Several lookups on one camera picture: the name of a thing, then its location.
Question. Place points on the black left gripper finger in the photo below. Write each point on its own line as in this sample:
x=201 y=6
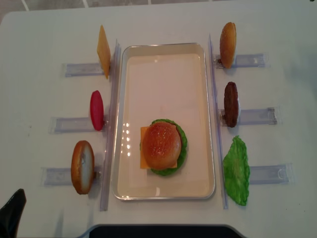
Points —
x=10 y=214

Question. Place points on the sesame top bun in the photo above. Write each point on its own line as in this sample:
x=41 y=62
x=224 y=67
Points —
x=161 y=145

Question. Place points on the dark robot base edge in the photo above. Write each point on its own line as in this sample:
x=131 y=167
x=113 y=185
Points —
x=162 y=231

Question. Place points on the clear holder under tomato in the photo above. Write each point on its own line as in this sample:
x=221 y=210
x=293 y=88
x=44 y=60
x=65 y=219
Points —
x=70 y=125

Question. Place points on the upright red tomato slice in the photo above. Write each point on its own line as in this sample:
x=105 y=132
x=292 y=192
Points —
x=97 y=110

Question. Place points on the flat cheese slice on burger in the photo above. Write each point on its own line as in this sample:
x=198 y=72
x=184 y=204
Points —
x=144 y=158

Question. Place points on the lettuce leaf in burger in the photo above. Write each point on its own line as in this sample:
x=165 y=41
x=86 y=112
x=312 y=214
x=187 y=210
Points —
x=163 y=147

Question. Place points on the clear holder under cheese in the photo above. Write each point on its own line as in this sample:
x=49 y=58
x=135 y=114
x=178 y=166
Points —
x=81 y=69

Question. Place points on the upright cheese slice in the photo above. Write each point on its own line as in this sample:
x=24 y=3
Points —
x=103 y=51

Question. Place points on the upright green lettuce leaf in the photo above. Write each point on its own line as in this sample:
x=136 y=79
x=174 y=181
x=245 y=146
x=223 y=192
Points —
x=237 y=172

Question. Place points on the upright brown meat patty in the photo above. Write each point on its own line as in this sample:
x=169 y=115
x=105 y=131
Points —
x=231 y=105

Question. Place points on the clear holder under lettuce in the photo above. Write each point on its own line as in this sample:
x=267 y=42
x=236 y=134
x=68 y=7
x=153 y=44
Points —
x=276 y=174

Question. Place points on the clear holder under left bun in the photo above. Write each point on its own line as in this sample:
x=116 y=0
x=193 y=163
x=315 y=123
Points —
x=56 y=177

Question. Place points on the clear holder under bun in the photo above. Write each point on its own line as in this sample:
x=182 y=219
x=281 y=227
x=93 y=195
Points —
x=56 y=177
x=243 y=61

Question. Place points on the upright bun half left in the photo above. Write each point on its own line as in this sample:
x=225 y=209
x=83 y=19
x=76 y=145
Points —
x=82 y=167

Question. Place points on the upright bun half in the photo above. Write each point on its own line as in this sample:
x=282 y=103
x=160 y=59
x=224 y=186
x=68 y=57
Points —
x=82 y=167
x=228 y=44

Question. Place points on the white rectangular serving tray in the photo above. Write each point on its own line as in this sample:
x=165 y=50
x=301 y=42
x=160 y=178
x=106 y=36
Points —
x=163 y=82

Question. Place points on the clear holder under patty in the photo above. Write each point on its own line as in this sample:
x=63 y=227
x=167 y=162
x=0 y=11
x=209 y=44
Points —
x=270 y=116

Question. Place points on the upright bun half right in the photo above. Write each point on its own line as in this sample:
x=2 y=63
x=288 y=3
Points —
x=228 y=44

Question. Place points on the clear holder under right bun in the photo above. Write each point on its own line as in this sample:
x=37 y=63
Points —
x=243 y=61

